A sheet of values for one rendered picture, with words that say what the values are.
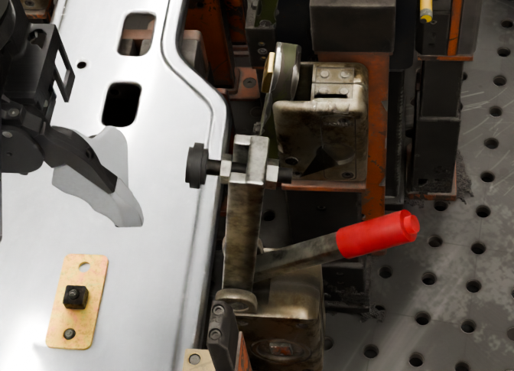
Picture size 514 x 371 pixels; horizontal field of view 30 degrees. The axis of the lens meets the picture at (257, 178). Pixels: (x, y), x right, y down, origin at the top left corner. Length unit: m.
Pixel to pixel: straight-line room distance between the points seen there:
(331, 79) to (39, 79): 0.29
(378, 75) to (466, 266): 0.34
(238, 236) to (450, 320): 0.51
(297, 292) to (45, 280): 0.22
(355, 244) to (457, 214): 0.52
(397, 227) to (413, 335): 0.47
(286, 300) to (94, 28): 0.38
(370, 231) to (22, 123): 0.23
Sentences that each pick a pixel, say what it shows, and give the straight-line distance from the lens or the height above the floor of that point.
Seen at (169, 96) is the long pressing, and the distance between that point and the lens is 0.90.
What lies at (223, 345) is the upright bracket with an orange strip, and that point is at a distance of 0.55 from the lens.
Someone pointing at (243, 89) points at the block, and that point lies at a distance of 1.27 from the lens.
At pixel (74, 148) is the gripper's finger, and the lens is 0.60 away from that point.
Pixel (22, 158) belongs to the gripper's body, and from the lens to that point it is 0.61.
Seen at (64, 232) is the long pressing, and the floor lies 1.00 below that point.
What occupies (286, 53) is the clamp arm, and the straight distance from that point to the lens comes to 0.77.
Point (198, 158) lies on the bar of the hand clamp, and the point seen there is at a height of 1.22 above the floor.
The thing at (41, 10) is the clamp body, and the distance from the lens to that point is 1.11.
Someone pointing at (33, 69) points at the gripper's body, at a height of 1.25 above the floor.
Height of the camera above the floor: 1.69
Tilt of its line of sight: 56 degrees down
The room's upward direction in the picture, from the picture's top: 10 degrees counter-clockwise
